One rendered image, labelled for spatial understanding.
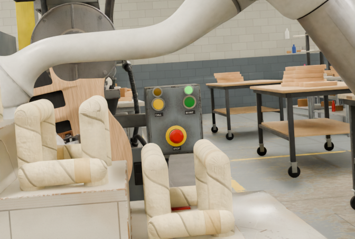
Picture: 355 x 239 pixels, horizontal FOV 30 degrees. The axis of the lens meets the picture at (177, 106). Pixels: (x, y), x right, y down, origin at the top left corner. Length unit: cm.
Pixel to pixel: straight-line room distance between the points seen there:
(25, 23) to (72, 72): 727
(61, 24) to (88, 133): 109
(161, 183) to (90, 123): 12
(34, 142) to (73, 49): 43
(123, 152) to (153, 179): 75
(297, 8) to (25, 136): 53
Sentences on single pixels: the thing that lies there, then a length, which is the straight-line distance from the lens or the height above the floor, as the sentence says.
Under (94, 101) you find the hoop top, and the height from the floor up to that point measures 113.
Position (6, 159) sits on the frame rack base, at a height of 106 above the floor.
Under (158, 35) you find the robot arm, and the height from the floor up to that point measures 123.
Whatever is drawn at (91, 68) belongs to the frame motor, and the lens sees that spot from 191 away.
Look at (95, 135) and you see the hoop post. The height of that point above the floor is 109.
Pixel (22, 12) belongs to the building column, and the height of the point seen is 208.
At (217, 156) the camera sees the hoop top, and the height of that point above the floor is 105.
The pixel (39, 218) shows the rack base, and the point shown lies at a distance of 83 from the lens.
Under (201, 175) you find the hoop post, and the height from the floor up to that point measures 100.
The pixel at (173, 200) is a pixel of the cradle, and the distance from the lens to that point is 104.
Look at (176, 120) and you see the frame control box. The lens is 191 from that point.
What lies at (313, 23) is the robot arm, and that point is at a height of 123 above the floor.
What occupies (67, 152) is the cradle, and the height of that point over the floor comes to 105.
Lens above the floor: 116
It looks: 3 degrees down
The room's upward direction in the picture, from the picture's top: 4 degrees counter-clockwise
